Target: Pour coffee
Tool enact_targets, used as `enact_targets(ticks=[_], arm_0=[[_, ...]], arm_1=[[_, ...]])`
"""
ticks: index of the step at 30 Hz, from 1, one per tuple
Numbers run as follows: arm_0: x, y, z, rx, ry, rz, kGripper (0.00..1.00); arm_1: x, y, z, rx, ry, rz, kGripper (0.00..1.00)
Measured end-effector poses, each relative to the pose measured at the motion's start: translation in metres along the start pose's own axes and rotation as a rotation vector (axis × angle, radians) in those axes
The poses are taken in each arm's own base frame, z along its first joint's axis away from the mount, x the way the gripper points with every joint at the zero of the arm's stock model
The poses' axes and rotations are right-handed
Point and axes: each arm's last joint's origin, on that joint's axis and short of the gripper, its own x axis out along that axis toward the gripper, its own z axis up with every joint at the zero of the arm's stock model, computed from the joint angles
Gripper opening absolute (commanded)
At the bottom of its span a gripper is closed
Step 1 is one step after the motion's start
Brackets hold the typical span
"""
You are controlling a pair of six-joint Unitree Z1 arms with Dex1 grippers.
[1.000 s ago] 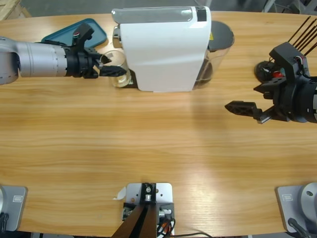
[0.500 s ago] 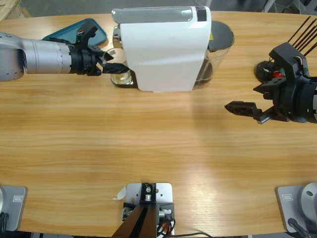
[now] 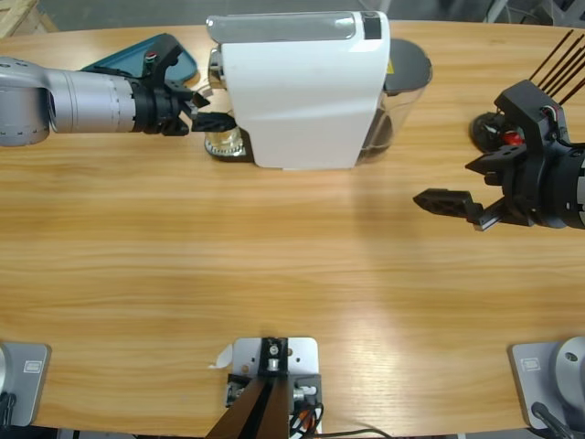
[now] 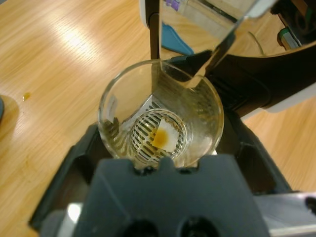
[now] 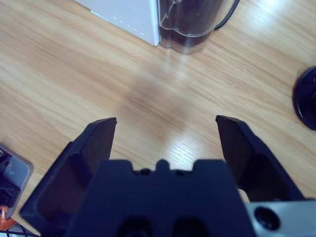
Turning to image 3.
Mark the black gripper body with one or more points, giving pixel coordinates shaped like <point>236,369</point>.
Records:
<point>525,196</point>
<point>160,107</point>

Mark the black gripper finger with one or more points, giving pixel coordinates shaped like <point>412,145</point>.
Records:
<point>445,201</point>
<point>212,122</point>
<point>498,157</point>
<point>198,101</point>

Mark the clear drinking glass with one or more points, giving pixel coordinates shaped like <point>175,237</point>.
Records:
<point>224,139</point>

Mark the grey coffee machine lever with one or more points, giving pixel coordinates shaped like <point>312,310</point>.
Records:
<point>274,27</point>

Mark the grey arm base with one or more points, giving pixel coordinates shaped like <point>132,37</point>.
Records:
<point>535,388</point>
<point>32,379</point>

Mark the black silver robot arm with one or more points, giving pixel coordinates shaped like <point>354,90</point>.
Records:
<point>566,192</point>

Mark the red coffee capsule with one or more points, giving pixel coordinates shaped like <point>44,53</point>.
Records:
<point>512,137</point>

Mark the white capsule coffee machine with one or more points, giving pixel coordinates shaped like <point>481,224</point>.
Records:
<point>297,91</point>

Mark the black capsule holder with rods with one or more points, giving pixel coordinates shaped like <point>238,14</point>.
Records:
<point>482,130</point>

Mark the metal grille drip tray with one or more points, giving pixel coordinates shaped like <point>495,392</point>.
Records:
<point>247,146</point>

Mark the teal plastic tray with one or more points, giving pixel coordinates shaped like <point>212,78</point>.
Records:
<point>128,57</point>

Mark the wooden pallet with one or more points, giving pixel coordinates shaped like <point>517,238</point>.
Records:
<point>18,13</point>

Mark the white paper tape scrap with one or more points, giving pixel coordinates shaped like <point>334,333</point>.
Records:
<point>224,356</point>

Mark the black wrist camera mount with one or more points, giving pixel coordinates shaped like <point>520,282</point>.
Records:
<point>160,46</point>
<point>525,98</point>

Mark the grey metal frame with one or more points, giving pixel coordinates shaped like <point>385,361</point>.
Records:
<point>498,9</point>

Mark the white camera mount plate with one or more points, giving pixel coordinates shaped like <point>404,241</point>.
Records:
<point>301,356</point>

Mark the dark camera post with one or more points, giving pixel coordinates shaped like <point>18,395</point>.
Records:
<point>256,411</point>

